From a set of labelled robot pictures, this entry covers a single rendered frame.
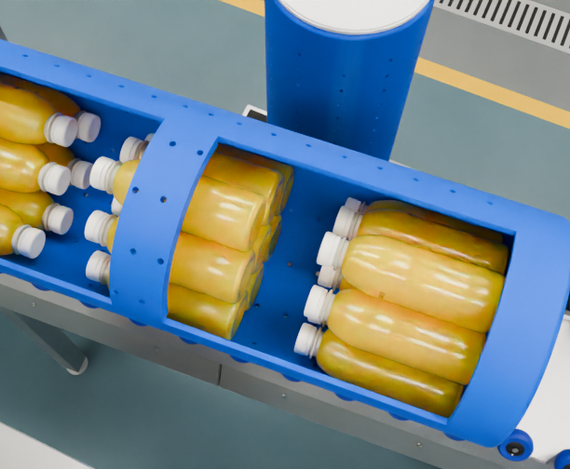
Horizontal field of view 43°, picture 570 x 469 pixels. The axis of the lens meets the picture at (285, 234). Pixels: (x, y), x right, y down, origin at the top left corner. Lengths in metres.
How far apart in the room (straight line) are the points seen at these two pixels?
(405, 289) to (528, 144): 1.61
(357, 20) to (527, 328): 0.59
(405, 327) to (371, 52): 0.52
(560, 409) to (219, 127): 0.60
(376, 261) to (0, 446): 0.44
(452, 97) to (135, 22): 1.06
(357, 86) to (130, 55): 1.32
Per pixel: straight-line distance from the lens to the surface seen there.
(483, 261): 0.87
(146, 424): 1.98
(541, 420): 1.07
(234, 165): 0.89
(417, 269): 0.80
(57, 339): 1.79
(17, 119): 0.99
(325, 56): 1.21
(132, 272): 0.82
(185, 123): 0.84
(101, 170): 0.88
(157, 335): 1.06
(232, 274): 0.84
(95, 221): 0.91
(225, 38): 2.48
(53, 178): 1.00
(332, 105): 1.31
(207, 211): 0.82
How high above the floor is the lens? 1.92
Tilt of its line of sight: 66 degrees down
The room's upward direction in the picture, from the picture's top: 1 degrees clockwise
